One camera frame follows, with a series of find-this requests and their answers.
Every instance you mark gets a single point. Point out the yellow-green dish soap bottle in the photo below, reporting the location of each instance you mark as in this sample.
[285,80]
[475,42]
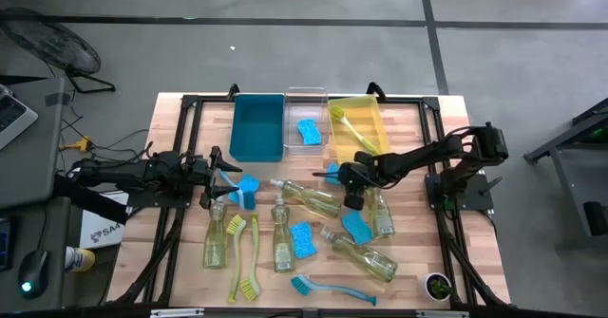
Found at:
[216,242]
[318,200]
[283,247]
[382,218]
[370,261]

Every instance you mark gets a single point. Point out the grey laptop keyboard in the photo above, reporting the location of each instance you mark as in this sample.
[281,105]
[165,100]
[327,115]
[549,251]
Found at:
[12,114]

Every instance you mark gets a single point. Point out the black computer mouse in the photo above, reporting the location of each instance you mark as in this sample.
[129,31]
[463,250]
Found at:
[33,273]

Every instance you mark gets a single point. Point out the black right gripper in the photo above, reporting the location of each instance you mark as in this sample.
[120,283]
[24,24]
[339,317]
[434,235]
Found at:
[357,178]

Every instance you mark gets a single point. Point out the white cardboard box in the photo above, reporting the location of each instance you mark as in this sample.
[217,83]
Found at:
[102,230]

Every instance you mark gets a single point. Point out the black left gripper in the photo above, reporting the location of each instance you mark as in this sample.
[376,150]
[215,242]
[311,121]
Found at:
[197,175]

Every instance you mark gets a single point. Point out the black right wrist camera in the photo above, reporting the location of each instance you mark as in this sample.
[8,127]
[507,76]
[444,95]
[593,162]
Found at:
[354,201]

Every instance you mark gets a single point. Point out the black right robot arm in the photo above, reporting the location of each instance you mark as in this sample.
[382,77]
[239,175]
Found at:
[418,159]

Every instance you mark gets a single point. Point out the person's foot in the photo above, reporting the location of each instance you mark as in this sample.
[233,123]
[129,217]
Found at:
[78,258]

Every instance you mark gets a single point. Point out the black floor fan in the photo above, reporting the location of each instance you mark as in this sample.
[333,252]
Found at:
[52,43]

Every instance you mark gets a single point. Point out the black aluminium table frame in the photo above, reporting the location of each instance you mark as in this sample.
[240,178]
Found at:
[408,101]

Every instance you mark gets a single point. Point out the silver metal bracket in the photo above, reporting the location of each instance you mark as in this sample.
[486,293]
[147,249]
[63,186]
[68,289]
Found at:
[176,312]

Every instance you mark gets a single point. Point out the small white plant pot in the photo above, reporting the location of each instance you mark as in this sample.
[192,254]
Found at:
[436,287]

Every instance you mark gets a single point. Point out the blue cellulose sponge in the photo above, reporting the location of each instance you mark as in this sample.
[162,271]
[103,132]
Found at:
[357,228]
[302,239]
[333,166]
[249,185]
[309,132]

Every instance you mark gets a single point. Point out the grey side desk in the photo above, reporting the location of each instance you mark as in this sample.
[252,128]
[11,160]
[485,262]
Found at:
[33,175]

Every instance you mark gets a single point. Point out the translucent yellow plastic bin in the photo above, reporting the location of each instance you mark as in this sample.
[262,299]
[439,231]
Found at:
[363,118]

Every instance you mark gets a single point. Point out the clear plastic bin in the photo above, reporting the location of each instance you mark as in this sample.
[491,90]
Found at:
[306,104]

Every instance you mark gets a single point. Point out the dark metal cart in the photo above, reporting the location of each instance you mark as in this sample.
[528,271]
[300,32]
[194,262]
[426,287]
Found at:
[560,142]

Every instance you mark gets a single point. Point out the blue and white dish brush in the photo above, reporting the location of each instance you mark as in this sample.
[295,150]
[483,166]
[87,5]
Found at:
[301,285]
[229,180]

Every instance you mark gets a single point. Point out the teal plastic bin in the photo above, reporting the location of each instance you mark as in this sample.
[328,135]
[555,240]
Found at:
[256,128]

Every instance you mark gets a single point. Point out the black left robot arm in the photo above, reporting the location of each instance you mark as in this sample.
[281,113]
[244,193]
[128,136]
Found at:
[142,171]

